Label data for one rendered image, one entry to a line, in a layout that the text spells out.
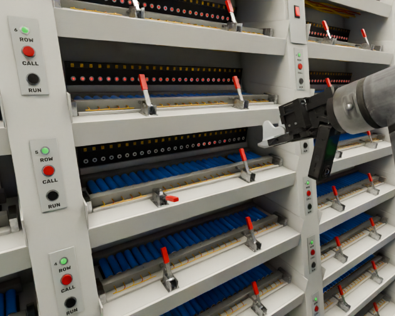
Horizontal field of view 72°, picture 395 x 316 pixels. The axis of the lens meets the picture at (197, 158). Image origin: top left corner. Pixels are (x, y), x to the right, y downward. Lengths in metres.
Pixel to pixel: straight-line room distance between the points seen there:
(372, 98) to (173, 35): 0.41
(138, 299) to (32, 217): 0.28
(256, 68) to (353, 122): 0.51
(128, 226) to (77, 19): 0.39
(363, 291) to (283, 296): 0.52
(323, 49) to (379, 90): 0.56
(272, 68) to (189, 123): 0.39
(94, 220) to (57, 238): 0.07
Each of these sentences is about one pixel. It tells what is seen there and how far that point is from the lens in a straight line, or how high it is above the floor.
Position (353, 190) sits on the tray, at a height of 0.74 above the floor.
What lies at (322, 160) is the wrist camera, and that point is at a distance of 0.58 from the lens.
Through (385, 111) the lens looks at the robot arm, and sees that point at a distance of 0.51.
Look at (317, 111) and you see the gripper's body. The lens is 0.59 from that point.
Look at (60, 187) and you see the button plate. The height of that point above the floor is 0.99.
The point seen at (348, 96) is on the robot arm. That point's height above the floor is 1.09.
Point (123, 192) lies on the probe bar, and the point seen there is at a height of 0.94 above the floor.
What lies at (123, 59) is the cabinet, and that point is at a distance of 0.80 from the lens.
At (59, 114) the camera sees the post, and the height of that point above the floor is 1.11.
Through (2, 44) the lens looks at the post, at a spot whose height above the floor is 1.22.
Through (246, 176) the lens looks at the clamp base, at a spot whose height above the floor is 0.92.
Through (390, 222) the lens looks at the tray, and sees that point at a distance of 1.59.
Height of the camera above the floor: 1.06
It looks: 6 degrees down
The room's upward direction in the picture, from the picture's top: 6 degrees counter-clockwise
